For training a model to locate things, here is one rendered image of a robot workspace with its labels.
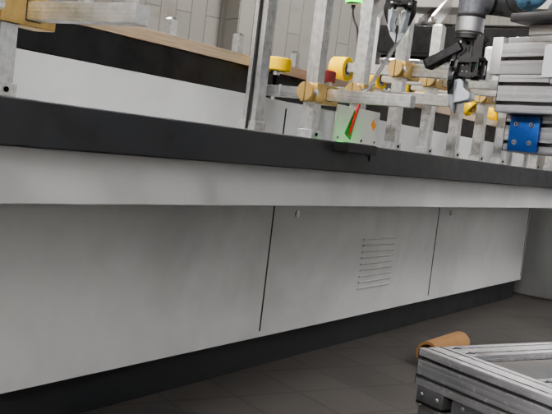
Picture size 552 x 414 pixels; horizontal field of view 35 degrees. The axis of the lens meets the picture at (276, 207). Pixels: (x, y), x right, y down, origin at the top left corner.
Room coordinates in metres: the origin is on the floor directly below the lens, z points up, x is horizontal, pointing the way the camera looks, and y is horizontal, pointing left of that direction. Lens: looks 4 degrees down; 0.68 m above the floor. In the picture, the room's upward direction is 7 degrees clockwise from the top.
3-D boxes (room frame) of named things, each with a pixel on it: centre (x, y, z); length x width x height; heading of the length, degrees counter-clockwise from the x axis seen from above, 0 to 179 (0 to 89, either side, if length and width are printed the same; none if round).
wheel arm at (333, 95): (2.28, -0.12, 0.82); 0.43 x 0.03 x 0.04; 57
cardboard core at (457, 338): (2.99, -0.64, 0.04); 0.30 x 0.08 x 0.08; 147
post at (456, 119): (3.11, -0.60, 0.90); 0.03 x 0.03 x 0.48; 57
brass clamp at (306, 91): (2.29, -0.07, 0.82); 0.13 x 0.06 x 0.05; 147
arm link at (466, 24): (2.36, -0.46, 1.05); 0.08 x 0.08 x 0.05
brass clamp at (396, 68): (2.71, -0.34, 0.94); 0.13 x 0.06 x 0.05; 147
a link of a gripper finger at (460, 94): (2.34, -0.45, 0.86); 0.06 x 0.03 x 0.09; 57
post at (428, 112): (2.90, -0.46, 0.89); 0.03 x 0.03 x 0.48; 57
